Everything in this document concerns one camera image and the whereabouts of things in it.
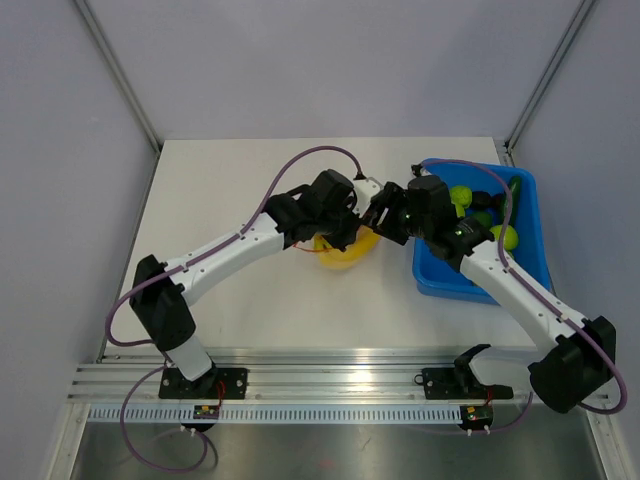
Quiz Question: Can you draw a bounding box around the green apple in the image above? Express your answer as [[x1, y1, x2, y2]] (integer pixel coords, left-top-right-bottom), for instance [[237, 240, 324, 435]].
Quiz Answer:
[[449, 185, 473, 210]]

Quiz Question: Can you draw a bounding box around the aluminium mounting rail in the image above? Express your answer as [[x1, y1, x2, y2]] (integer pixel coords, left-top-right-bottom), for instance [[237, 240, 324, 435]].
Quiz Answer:
[[67, 347, 611, 405]]

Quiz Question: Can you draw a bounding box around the aluminium frame post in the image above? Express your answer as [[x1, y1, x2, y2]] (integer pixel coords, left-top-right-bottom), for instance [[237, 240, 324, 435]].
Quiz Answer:
[[71, 0, 163, 157], [494, 0, 599, 167]]

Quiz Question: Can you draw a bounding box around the white slotted cable duct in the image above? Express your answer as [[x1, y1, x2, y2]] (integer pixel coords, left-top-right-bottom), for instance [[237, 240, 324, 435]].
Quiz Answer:
[[88, 404, 462, 425]]

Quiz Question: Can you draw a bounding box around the left aluminium frame post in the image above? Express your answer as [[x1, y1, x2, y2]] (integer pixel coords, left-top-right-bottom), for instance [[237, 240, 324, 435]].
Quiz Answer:
[[71, 0, 163, 157]]

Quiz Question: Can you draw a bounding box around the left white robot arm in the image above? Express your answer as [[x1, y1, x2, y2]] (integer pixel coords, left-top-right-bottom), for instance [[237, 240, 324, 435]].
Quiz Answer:
[[129, 169, 379, 399]]

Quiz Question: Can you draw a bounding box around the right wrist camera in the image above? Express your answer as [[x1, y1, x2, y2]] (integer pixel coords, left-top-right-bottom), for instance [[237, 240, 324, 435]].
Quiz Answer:
[[411, 163, 430, 178]]

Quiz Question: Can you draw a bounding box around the yellow banana bunch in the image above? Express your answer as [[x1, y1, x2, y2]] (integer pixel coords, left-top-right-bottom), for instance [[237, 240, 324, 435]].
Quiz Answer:
[[312, 227, 381, 271]]

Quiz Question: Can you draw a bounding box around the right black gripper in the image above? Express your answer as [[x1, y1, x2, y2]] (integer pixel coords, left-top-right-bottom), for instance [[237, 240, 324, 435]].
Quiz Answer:
[[363, 181, 433, 246]]

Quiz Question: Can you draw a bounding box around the dark green avocado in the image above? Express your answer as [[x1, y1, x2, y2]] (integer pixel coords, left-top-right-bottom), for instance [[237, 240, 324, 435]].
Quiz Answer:
[[470, 211, 494, 229]]

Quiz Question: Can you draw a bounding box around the blue plastic bin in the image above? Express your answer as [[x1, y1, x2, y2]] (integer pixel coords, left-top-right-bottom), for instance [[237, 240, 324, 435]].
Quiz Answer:
[[412, 158, 551, 304]]

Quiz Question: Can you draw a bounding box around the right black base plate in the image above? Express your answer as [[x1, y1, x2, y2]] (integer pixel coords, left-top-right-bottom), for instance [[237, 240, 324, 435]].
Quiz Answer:
[[413, 367, 514, 401]]

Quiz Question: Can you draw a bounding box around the small circuit board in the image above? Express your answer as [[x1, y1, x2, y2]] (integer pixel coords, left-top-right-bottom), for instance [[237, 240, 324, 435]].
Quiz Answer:
[[461, 405, 494, 429], [193, 405, 220, 420]]

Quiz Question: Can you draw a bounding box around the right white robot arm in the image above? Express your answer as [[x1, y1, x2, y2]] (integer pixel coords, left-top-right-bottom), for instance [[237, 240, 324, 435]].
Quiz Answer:
[[362, 175, 620, 413]]

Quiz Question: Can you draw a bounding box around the green cucumber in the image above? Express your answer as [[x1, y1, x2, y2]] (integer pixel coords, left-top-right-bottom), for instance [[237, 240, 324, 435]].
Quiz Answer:
[[500, 175, 523, 226]]

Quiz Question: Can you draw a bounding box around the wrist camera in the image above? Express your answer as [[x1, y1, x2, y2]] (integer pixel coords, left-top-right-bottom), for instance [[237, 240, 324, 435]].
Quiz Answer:
[[411, 163, 430, 178], [353, 177, 383, 216]]

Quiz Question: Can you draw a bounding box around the clear zip top bag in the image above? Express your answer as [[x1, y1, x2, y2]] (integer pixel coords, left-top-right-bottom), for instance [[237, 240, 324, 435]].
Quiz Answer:
[[292, 224, 381, 271]]

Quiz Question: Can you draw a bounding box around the dark purple fruit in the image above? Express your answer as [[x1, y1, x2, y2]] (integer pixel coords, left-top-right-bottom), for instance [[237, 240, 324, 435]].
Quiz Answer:
[[470, 191, 505, 211]]

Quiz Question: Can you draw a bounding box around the left small circuit board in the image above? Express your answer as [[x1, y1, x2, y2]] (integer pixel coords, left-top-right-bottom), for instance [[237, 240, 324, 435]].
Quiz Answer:
[[193, 405, 220, 420]]

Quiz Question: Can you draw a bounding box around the right aluminium frame post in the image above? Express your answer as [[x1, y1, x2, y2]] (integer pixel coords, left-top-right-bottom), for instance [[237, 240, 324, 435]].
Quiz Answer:
[[494, 0, 599, 167]]

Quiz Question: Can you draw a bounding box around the right small circuit board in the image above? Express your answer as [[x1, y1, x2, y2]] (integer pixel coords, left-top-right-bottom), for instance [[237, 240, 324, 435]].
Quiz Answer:
[[461, 405, 494, 429]]

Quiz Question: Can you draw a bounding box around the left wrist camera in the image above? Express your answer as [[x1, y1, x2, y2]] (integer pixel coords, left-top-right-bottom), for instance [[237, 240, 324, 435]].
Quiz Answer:
[[353, 177, 383, 216]]

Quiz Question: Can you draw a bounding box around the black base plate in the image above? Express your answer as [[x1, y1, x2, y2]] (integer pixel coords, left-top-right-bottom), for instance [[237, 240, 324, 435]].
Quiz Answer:
[[158, 366, 248, 400], [413, 367, 514, 401]]

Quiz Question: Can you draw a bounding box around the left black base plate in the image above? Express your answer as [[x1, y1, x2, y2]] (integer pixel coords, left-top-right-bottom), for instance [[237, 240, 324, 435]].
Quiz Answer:
[[158, 366, 248, 400]]

